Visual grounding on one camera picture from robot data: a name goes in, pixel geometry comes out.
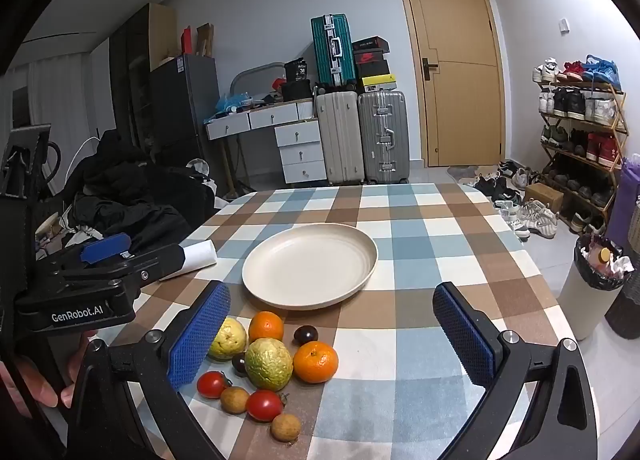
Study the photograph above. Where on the teal suitcase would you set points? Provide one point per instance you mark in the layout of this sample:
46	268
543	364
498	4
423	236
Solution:
332	47

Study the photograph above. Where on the white curtain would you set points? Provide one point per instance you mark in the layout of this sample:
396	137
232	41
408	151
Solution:
45	89

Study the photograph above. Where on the grey chair back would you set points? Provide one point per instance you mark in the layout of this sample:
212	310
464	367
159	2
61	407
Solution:
250	70

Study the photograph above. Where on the pile of dark clothes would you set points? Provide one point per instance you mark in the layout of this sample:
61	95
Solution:
130	190

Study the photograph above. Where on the white wall switch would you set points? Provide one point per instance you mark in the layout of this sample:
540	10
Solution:
565	25

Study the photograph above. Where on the white trash bin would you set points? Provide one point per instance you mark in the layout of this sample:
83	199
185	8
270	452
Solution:
585	300

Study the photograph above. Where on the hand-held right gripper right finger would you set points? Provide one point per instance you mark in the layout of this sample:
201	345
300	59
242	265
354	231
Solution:
462	335

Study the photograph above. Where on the shoe rack with shoes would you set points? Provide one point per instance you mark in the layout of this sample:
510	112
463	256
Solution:
575	104

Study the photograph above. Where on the brown cardboard piece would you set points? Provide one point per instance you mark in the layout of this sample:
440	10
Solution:
205	39

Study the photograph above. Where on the white desk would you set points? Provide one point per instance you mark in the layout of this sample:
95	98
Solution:
270	114

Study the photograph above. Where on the black round box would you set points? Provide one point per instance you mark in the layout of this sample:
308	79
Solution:
296	90

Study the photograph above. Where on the grey door mat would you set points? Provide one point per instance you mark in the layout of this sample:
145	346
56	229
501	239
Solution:
462	172

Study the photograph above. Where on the black labelled tub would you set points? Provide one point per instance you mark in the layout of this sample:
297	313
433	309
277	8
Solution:
296	70

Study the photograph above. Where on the black fridge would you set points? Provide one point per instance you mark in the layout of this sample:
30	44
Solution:
182	109

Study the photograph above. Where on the beige suitcase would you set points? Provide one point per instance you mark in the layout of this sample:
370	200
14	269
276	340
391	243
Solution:
340	139

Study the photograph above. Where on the dark tall cabinet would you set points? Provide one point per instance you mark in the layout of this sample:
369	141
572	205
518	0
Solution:
135	49

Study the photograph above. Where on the plain black shoe box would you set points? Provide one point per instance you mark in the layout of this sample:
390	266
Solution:
371	69

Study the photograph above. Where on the orange mandarin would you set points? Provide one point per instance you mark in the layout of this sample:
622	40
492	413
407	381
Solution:
315	362
266	326

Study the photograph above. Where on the dark purple plum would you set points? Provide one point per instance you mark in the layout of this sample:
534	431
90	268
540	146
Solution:
239	364
305	335

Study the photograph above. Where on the red and black shoe box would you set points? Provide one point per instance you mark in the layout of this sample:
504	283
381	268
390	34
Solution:
370	58

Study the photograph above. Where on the red flat box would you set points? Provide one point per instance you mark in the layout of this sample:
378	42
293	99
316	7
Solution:
186	40

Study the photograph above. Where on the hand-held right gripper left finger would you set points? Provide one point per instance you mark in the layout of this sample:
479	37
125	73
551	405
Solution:
200	335

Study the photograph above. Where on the small cardboard box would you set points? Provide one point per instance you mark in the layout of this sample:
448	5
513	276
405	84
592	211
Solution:
544	197

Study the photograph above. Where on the red tomato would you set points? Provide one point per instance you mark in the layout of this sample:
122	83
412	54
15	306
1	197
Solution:
211	385
263	405

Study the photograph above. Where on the scattered pile of shoes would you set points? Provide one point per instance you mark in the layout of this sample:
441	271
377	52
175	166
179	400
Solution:
525	215

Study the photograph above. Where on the white paper roll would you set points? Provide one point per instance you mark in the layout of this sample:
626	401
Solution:
200	256

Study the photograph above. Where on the cream round plate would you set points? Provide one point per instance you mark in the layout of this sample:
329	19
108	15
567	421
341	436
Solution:
305	265

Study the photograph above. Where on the smooth yellow-green guava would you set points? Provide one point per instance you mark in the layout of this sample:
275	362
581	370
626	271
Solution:
230	337

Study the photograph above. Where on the brown longan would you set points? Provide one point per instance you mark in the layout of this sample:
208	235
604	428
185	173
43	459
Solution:
235	400
286	428

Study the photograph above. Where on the bumpy green guava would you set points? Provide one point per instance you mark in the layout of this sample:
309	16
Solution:
268	365

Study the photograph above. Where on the wooden door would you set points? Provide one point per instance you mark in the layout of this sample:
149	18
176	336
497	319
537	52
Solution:
460	104

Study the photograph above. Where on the person's left hand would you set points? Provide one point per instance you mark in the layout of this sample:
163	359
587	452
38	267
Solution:
30	385

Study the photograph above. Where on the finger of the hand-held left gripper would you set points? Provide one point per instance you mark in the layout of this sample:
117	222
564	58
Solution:
106	247
160	262

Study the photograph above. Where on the wooden shoe rack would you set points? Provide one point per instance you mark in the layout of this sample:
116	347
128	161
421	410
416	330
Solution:
617	127

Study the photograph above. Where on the silver suitcase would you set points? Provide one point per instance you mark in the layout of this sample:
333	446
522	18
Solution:
382	139

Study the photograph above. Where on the white drawer cabinet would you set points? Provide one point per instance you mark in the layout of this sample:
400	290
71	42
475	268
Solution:
300	152

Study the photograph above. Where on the blue plastic bag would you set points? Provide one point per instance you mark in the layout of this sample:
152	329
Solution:
232	102

